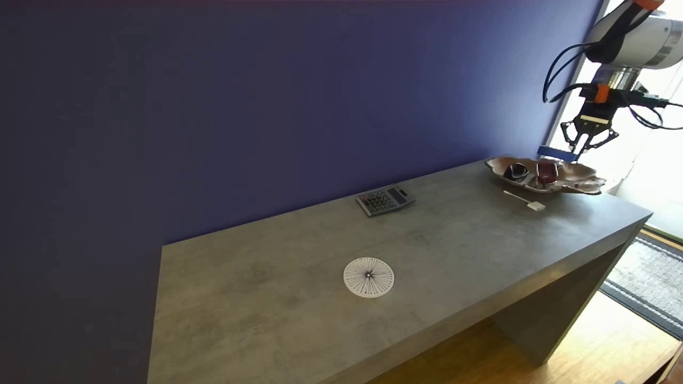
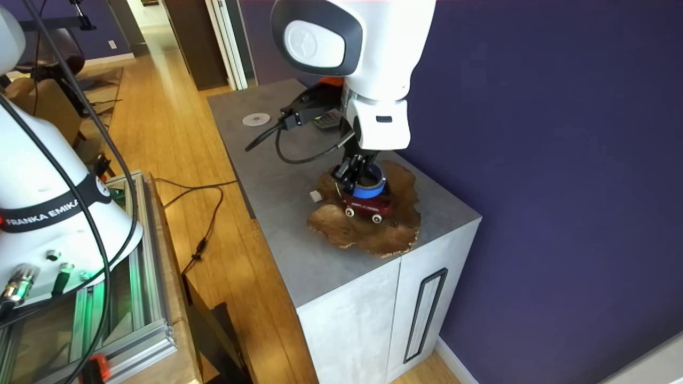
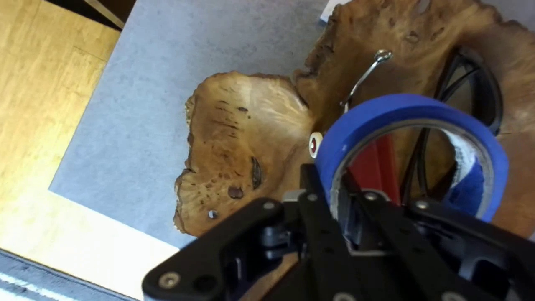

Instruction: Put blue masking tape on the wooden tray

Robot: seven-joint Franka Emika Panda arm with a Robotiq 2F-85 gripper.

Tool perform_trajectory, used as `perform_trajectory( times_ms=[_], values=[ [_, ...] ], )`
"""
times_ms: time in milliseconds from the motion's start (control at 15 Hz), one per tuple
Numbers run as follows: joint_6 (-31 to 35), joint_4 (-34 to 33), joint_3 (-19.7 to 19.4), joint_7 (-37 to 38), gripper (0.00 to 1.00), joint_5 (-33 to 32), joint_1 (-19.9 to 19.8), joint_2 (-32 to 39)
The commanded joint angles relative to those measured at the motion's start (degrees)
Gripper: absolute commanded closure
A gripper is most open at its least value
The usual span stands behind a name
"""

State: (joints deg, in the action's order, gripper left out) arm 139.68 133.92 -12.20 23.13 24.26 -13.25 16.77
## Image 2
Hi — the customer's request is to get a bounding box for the aluminium robot stand frame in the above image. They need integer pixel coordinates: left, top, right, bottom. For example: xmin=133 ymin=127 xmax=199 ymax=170
xmin=0 ymin=170 xmax=180 ymax=384

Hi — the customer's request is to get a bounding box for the dark rectangular cabinet door handle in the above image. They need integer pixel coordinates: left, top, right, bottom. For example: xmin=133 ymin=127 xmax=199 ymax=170
xmin=401 ymin=267 xmax=451 ymax=365

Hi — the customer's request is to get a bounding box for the black office chair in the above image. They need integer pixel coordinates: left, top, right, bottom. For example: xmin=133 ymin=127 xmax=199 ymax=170
xmin=26 ymin=27 xmax=99 ymax=119

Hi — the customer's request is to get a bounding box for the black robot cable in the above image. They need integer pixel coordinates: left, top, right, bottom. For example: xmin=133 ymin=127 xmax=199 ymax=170
xmin=0 ymin=0 xmax=358 ymax=384

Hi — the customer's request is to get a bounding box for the red clamp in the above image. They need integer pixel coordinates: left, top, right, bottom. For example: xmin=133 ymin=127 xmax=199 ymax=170
xmin=77 ymin=352 xmax=114 ymax=384

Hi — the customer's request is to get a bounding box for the white compact disc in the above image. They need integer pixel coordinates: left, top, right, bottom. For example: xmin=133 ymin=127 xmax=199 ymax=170
xmin=241 ymin=112 xmax=273 ymax=130

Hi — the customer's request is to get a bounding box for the brown wooden tray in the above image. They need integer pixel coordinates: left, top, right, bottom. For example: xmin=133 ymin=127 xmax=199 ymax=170
xmin=305 ymin=156 xmax=423 ymax=260

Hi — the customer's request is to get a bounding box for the red toy wagon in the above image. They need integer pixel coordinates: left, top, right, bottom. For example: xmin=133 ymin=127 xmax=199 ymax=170
xmin=338 ymin=186 xmax=395 ymax=226

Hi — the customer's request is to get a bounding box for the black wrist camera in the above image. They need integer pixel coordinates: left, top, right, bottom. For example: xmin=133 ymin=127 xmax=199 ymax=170
xmin=281 ymin=75 xmax=352 ymax=133

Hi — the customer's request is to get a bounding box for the black camera stand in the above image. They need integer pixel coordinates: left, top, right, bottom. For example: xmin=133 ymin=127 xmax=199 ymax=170
xmin=19 ymin=0 xmax=99 ymax=32

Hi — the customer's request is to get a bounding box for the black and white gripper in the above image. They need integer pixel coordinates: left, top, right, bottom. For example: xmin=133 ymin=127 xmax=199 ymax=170
xmin=331 ymin=145 xmax=392 ymax=199

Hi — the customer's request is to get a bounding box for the black floor cable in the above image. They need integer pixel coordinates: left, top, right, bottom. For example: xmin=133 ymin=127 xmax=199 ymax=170
xmin=152 ymin=177 xmax=241 ymax=277

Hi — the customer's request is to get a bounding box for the grey cabinet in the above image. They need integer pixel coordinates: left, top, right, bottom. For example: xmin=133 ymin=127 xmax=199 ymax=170
xmin=208 ymin=77 xmax=484 ymax=384

